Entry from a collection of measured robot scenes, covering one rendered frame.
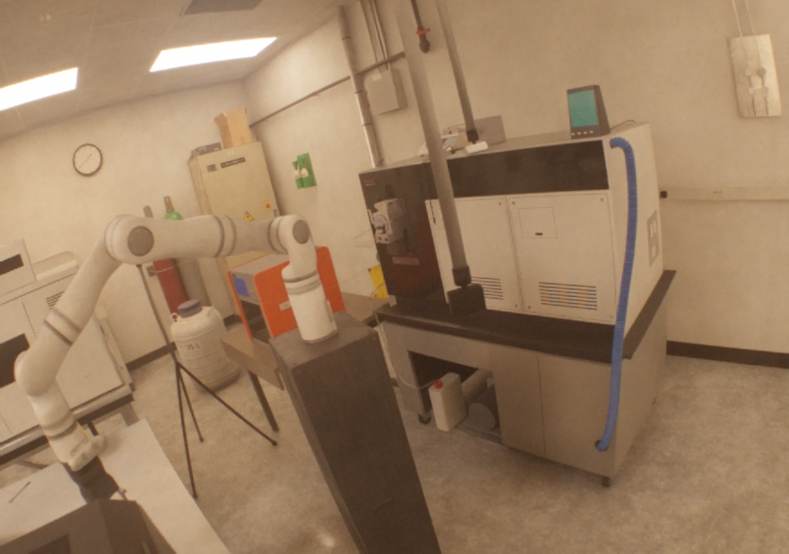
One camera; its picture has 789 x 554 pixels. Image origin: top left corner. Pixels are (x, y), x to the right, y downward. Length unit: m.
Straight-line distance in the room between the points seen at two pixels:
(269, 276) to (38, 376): 1.39
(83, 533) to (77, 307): 0.39
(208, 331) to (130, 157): 2.26
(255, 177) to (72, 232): 2.12
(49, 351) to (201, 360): 2.88
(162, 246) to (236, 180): 4.05
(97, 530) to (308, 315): 0.73
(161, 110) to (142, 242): 4.37
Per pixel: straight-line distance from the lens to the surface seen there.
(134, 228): 0.82
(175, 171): 5.06
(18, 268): 1.87
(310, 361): 1.05
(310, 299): 1.09
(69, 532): 0.67
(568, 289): 1.58
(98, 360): 1.92
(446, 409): 2.40
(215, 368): 3.67
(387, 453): 1.27
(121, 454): 1.46
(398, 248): 1.96
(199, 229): 0.90
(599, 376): 1.62
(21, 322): 1.89
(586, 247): 1.49
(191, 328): 3.56
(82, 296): 0.84
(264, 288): 1.99
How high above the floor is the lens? 1.54
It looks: 15 degrees down
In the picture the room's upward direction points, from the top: 13 degrees counter-clockwise
